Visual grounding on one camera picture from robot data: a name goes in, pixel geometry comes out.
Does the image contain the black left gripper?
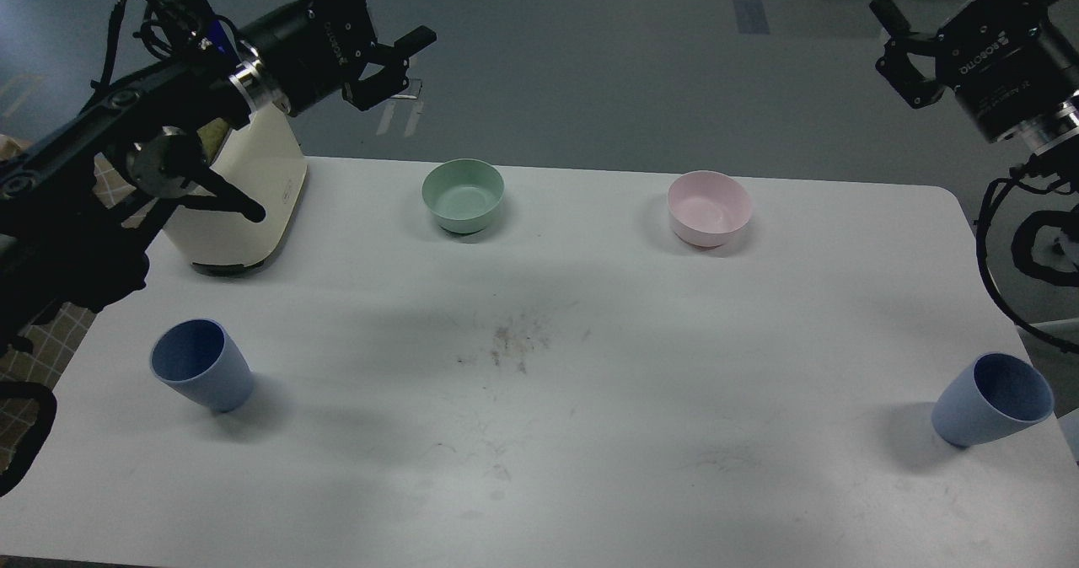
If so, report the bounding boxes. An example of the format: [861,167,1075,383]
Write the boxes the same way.
[240,0,437,116]

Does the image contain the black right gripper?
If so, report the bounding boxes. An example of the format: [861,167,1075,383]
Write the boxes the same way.
[869,0,1079,143]

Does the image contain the dark blue cup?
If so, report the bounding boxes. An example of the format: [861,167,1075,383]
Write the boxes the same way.
[148,319,255,413]

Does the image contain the light blue cup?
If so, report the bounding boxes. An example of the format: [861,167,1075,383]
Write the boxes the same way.
[930,352,1055,447]

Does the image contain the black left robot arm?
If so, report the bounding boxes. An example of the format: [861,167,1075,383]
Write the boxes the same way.
[1,0,437,354]

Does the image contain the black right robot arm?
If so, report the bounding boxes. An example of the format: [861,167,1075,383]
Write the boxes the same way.
[870,0,1078,354]

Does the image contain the cream white toaster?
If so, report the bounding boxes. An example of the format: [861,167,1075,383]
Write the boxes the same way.
[160,104,309,278]

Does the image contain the green bowl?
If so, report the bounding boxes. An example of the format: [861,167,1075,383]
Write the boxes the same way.
[421,158,506,235]

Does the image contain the pink bowl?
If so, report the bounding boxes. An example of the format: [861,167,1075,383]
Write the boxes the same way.
[666,171,754,249]

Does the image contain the checkered beige cloth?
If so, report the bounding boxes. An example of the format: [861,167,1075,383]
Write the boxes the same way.
[1,155,132,469]

